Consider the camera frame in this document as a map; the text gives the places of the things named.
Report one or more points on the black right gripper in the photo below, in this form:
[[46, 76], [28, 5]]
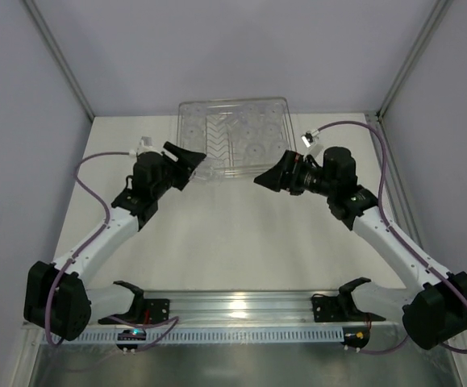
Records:
[[289, 172]]

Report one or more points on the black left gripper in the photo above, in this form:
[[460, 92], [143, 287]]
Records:
[[175, 168]]

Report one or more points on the clear plastic cup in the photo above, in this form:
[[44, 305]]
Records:
[[255, 154], [209, 171]]

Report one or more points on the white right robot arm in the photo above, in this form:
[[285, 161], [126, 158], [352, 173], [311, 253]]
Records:
[[432, 306]]

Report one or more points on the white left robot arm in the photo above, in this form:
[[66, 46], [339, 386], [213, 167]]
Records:
[[58, 298]]

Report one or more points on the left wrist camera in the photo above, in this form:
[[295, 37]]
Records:
[[145, 145]]

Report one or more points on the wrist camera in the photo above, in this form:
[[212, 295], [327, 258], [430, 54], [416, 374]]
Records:
[[145, 145], [312, 142]]

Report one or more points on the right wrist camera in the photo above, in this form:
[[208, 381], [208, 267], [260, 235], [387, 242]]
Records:
[[312, 142]]

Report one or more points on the wire dish rack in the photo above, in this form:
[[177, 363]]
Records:
[[222, 129]]

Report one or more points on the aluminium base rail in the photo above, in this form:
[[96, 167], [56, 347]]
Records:
[[237, 306]]

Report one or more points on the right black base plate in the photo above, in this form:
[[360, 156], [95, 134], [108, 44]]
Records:
[[339, 309]]

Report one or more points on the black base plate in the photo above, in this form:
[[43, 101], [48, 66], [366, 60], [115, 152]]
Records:
[[152, 310], [339, 309]]

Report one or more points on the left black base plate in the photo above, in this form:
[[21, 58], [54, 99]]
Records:
[[152, 310]]

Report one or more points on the slotted cable duct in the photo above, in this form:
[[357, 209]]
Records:
[[181, 334]]

